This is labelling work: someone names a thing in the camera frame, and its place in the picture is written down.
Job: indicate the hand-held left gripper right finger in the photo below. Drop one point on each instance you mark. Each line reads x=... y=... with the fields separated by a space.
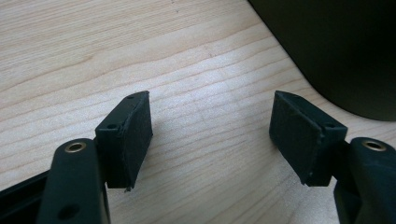
x=299 y=140

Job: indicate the square metal compartment tray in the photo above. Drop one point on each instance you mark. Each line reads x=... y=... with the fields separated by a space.
x=342 y=46

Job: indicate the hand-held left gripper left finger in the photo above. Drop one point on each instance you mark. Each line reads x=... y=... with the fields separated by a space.
x=127 y=146

